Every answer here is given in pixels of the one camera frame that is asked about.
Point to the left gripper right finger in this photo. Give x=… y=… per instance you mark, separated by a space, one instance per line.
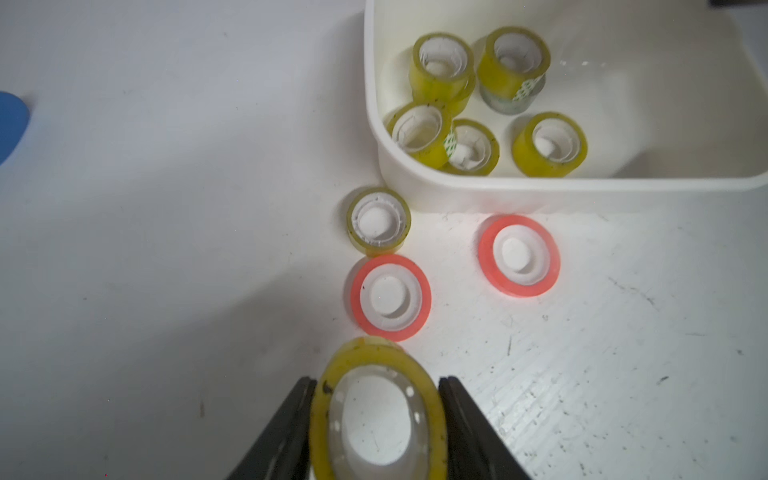
x=475 y=450

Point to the clear tape roll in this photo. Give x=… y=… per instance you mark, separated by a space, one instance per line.
x=511 y=107
x=378 y=221

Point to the red tape roll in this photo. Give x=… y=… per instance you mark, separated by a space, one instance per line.
x=390 y=297
x=518 y=256

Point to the yellow tape roll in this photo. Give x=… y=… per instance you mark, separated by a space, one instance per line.
x=421 y=130
x=550 y=145
x=514 y=61
x=442 y=72
x=475 y=150
x=377 y=414

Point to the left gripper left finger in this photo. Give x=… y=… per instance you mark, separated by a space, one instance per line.
x=282 y=449

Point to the white plastic storage box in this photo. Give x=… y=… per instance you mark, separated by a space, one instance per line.
x=643 y=102

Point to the blue tape dispenser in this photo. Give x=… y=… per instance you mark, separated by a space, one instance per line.
x=14 y=119

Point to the yellow tape roll front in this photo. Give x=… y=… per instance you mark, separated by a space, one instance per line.
x=475 y=150

